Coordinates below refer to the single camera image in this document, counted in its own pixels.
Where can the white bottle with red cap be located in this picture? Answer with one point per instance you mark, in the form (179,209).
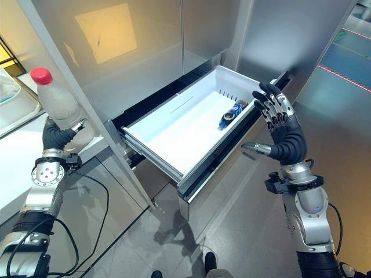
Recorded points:
(55,100)

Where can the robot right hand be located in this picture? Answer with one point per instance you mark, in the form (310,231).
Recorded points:
(285,136)

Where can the white refrigerator drawer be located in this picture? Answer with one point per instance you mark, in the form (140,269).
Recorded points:
(188,130)

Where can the white counter cabinet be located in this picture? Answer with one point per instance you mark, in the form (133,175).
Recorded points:
(52,179)

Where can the white tray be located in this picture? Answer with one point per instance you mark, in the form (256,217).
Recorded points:
(14,101)

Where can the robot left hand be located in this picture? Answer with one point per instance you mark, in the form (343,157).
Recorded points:
(55,136)

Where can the robot dark foot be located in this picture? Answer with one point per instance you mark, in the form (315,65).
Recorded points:
(210,261)
(156,274)

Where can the black frame shelf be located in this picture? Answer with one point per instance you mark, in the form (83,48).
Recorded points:
(10,56)

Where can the silver refrigerator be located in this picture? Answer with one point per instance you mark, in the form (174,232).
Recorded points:
(174,87)

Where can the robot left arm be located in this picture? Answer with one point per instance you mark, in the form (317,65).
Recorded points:
(32,214)

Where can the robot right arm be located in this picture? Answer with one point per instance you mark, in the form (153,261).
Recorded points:
(311,220)

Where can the blue cola bottle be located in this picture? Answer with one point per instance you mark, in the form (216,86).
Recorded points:
(232,113)

